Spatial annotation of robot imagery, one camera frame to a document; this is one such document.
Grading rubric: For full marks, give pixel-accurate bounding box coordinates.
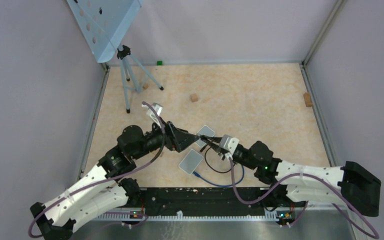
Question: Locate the black power cable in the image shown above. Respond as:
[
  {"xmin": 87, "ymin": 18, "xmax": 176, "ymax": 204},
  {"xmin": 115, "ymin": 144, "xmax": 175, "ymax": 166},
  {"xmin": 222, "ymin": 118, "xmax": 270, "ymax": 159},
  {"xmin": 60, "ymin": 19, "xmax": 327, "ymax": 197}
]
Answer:
[{"xmin": 204, "ymin": 145, "xmax": 233, "ymax": 174}]

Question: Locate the blue tripod stand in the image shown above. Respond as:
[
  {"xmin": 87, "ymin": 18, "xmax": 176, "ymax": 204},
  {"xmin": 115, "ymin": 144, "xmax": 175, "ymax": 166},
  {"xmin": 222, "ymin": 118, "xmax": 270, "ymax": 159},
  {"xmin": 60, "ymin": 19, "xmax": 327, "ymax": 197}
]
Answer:
[{"xmin": 116, "ymin": 44, "xmax": 165, "ymax": 114}]

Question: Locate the wooden piece by tripod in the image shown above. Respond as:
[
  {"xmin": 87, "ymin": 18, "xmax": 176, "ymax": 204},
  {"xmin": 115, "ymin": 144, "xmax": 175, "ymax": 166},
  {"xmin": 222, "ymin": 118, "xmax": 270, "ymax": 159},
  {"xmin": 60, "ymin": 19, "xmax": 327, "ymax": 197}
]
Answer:
[{"xmin": 142, "ymin": 83, "xmax": 149, "ymax": 90}]

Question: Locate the white power adapter box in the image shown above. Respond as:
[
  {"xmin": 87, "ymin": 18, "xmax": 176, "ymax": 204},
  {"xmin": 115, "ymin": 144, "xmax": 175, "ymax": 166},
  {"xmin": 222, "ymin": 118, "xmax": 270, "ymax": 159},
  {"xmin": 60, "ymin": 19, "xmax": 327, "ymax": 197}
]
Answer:
[{"xmin": 195, "ymin": 125, "xmax": 216, "ymax": 148}]

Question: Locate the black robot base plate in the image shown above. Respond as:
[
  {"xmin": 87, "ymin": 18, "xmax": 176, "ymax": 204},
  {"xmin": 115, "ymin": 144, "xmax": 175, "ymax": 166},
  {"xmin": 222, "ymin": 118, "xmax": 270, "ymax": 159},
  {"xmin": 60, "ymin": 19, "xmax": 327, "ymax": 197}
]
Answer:
[{"xmin": 122, "ymin": 187, "xmax": 305, "ymax": 217}]

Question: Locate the wooden block at right edge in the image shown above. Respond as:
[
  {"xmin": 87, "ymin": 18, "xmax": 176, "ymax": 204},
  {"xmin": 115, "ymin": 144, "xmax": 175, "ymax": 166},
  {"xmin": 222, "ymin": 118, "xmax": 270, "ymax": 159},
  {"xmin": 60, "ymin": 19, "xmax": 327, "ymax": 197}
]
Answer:
[{"xmin": 303, "ymin": 92, "xmax": 313, "ymax": 108}]

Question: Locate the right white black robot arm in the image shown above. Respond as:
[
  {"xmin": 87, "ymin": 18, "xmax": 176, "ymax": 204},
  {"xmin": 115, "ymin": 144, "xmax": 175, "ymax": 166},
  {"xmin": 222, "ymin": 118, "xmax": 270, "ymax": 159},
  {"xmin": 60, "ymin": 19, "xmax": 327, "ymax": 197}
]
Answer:
[{"xmin": 199, "ymin": 135, "xmax": 382, "ymax": 217}]

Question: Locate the white slotted cable duct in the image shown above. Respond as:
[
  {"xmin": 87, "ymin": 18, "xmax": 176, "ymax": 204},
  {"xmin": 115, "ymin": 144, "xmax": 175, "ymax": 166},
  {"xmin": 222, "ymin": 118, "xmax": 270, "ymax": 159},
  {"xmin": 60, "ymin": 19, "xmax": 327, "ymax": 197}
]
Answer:
[{"xmin": 94, "ymin": 212, "xmax": 279, "ymax": 222}]

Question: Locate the blue perforated metal panel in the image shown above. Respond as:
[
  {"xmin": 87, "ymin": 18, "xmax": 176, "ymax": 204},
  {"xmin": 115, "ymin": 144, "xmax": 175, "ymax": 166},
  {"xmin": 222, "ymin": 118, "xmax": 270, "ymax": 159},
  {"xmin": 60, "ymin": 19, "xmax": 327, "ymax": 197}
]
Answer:
[{"xmin": 67, "ymin": 0, "xmax": 143, "ymax": 63}]

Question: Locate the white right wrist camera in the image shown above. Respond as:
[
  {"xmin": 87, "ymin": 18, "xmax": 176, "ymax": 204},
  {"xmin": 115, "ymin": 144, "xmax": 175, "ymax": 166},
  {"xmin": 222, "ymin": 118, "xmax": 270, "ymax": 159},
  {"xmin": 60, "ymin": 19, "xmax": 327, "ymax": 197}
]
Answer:
[{"xmin": 220, "ymin": 134, "xmax": 240, "ymax": 150}]

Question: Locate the grey network switch box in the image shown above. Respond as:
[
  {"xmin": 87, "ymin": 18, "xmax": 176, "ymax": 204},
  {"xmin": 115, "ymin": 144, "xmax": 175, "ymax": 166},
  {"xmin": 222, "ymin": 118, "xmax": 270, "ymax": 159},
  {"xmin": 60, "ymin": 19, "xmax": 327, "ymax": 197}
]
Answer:
[{"xmin": 178, "ymin": 149, "xmax": 204, "ymax": 175}]

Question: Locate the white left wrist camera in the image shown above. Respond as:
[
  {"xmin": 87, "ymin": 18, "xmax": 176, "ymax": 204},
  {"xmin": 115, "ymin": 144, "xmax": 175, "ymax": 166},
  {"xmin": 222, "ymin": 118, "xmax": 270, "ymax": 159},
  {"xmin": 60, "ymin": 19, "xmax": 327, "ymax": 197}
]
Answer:
[{"xmin": 141, "ymin": 101, "xmax": 163, "ymax": 127}]

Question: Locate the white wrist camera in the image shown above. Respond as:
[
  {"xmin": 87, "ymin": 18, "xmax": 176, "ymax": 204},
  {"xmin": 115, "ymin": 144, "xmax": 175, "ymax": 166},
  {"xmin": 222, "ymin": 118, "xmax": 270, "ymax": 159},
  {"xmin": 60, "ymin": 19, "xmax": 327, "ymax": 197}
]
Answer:
[
  {"xmin": 220, "ymin": 134, "xmax": 240, "ymax": 150},
  {"xmin": 141, "ymin": 101, "xmax": 163, "ymax": 127}
]

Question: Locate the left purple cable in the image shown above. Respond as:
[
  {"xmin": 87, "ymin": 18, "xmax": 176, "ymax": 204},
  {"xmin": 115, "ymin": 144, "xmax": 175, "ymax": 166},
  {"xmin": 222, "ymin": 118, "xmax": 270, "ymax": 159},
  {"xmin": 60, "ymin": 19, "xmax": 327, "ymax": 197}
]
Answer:
[{"xmin": 28, "ymin": 101, "xmax": 166, "ymax": 239}]

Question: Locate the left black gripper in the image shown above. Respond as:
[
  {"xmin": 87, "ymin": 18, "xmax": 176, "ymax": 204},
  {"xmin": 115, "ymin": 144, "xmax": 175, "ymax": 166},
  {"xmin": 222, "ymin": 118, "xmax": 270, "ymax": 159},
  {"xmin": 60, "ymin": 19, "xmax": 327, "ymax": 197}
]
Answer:
[{"xmin": 132, "ymin": 116, "xmax": 199, "ymax": 160}]

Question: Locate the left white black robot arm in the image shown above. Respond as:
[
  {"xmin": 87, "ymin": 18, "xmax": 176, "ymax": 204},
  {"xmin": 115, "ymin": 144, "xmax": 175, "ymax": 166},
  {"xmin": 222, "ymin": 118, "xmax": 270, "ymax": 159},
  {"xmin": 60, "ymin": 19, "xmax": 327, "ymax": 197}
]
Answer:
[{"xmin": 28, "ymin": 121, "xmax": 200, "ymax": 240}]

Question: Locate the small wooden cube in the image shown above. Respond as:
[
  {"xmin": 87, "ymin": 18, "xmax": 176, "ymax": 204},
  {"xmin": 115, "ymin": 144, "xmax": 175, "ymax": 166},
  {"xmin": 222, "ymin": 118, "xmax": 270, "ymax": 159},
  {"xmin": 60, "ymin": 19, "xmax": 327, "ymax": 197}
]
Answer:
[{"xmin": 190, "ymin": 93, "xmax": 199, "ymax": 103}]

